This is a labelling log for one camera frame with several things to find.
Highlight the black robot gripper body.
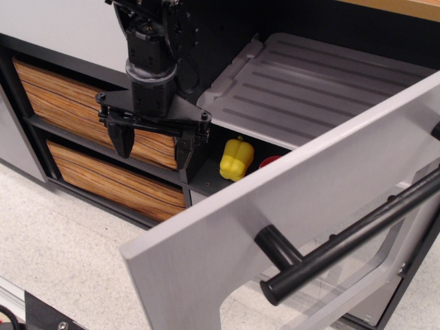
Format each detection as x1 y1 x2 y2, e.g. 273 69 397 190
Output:
96 60 212 143

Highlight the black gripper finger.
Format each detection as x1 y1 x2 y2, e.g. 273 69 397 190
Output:
175 130 199 171
105 115 135 159

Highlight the grey toy oven door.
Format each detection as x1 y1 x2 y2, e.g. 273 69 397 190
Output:
120 74 439 329

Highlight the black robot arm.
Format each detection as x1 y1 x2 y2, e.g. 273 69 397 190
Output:
96 1 212 170

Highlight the grey oven rack shelf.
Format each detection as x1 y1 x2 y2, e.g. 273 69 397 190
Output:
197 33 433 150

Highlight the yellow toy bell pepper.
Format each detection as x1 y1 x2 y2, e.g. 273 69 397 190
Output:
219 136 254 182

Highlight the upper wood-pattern storage bin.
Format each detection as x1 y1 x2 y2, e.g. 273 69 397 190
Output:
13 58 177 171

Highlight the wood-pattern storage bin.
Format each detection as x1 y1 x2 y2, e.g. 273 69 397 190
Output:
13 58 177 171
47 140 186 222

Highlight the lower wood-pattern storage bin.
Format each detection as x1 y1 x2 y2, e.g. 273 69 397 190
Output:
47 140 186 222

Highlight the red plastic cup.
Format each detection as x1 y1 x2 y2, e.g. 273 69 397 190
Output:
259 155 281 168

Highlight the black toy kitchen cabinet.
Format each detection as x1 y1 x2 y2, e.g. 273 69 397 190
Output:
1 1 439 329

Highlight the black oven door handle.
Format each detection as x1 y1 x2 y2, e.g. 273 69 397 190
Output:
254 122 440 307

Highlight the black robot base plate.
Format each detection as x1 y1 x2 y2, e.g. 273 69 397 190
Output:
24 291 85 330

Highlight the black braided cable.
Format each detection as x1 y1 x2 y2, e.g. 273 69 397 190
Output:
0 302 27 330

